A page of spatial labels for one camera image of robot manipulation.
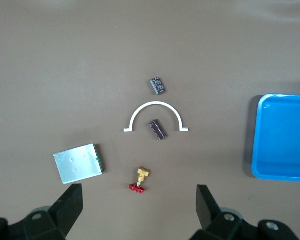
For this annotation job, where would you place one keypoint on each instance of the long dark brown capacitor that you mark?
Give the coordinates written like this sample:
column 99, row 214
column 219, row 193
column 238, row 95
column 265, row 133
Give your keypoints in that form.
column 158, row 130

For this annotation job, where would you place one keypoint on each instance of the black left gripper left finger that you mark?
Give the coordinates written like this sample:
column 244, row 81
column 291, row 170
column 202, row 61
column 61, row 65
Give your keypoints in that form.
column 55, row 220

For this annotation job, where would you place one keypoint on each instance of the grey metal box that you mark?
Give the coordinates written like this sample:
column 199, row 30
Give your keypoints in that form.
column 77, row 163

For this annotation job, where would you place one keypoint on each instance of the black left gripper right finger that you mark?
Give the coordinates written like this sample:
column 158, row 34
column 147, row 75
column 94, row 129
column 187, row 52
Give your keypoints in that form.
column 220, row 225

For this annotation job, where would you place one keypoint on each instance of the blue plastic tray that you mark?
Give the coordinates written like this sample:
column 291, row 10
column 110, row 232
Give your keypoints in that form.
column 285, row 137

